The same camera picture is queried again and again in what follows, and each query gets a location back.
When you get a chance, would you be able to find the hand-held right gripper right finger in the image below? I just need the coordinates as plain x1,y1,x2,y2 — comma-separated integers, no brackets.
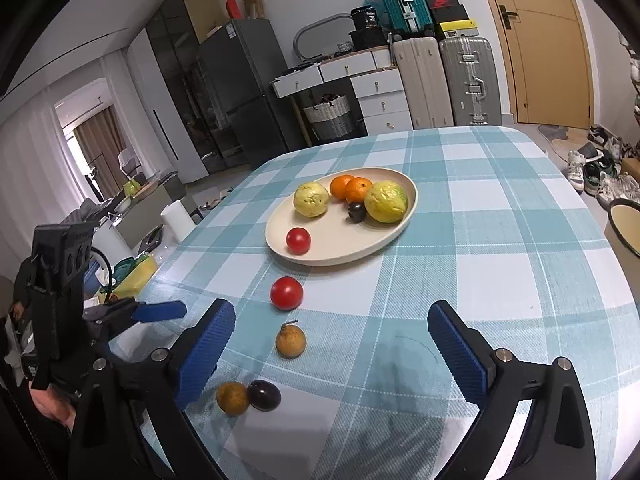
427,300,598,480

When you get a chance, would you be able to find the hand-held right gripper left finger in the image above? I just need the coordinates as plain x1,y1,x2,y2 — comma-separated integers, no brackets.
67,298,237,480

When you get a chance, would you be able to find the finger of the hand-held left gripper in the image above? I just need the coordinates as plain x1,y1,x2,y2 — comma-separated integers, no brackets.
95,312,148,361
82,296,187,325

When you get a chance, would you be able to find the brown round fruit with stem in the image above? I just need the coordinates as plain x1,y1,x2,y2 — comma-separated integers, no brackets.
275,320,307,359

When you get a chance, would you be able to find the red tomato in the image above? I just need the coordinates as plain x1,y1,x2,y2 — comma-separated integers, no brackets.
286,227,312,254
270,276,304,311

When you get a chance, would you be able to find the cream round plate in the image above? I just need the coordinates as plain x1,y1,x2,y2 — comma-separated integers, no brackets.
265,167,418,267

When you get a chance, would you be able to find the large yellow green guava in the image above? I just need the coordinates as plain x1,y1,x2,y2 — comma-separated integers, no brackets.
364,180,409,224

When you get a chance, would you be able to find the small yellow green guava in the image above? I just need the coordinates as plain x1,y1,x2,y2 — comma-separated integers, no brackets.
293,181,331,219

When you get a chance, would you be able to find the orange mandarin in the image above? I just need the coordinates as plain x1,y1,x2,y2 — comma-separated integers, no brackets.
330,174,358,202
345,177,374,204

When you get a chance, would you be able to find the person's left hand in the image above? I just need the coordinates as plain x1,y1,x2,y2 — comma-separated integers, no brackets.
29,385,77,428

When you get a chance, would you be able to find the yellow package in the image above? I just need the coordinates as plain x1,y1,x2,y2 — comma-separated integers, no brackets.
112,255,158,301

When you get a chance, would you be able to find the grey side cabinet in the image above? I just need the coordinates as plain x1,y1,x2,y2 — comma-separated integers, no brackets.
117,182,201,248

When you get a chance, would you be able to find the white paper towel roll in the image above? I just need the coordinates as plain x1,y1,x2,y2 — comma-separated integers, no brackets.
160,200,195,241

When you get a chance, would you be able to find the teal checked tablecloth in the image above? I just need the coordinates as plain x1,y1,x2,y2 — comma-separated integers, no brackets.
107,125,640,480

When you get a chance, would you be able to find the brown curtain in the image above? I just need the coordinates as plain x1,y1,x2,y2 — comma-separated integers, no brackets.
74,107,131,201

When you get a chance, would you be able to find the beige bin with black rim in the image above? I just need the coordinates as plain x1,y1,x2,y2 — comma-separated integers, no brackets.
603,198,640,281

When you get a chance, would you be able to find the white wardrobe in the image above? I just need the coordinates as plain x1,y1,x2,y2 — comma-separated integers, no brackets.
126,27,211,184

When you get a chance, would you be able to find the dark glass cabinet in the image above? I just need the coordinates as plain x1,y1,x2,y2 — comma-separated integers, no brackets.
146,0,226,173

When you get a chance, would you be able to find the pile of sneakers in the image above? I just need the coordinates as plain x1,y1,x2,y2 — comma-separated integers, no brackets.
567,125,640,211

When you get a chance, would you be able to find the grey floor rug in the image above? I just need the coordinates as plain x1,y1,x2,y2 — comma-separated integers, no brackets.
537,124,573,161

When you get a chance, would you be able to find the grey refrigerator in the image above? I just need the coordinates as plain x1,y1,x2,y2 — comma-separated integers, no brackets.
197,19,301,163

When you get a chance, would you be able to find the woven basket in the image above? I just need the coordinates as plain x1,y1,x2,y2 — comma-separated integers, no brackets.
302,94,355,142

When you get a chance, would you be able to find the white drawer dresser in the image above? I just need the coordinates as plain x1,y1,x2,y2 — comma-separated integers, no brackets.
272,49,413,148

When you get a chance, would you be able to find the beige suitcase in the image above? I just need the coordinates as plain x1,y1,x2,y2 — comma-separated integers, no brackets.
391,36,454,131

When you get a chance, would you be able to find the silver suitcase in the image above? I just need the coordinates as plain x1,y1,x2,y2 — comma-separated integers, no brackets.
439,36,503,127

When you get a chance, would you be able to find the wooden door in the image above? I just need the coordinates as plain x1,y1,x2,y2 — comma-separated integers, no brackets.
472,0,593,130

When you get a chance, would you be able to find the yellow shoebox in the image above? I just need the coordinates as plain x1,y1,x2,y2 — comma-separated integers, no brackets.
435,17,478,40

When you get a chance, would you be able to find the black storage box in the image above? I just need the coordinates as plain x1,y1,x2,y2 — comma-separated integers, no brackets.
348,29,388,51

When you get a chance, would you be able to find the red and black shoebox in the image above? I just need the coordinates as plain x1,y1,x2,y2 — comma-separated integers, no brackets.
425,0,468,23

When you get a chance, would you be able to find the black printed bag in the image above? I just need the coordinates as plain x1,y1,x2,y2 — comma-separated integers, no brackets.
351,6,381,32

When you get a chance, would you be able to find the oval grey frame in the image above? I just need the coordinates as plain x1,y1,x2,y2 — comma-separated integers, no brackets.
293,14,353,61

